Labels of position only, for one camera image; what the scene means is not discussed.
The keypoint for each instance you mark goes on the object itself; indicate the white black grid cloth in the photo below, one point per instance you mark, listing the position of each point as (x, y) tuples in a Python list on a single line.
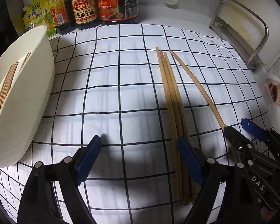
[(108, 83)]

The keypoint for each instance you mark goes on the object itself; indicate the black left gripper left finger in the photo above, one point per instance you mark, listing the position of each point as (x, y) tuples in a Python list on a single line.
[(38, 202)]

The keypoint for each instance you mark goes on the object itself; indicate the dark soy sauce jug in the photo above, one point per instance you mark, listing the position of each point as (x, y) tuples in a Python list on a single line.
[(118, 11)]

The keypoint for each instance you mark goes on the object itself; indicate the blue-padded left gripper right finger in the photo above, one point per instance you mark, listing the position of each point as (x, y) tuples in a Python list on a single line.
[(254, 130)]

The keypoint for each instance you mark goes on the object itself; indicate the soy sauce bottle yellow cap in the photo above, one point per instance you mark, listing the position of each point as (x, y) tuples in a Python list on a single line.
[(86, 13)]

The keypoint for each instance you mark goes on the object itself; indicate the vinegar bottle yellow cap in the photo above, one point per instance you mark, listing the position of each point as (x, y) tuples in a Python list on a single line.
[(62, 14)]

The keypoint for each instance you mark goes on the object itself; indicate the metal tray rack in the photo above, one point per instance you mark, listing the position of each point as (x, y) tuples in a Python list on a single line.
[(242, 28)]

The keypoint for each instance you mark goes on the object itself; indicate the yellow seasoning pouch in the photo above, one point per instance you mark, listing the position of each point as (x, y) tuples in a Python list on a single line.
[(37, 14)]

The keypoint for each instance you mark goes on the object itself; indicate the white round bowl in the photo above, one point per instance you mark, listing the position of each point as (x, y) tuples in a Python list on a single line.
[(27, 98)]

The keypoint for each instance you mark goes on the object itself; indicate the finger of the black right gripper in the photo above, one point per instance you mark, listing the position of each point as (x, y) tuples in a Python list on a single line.
[(208, 174)]

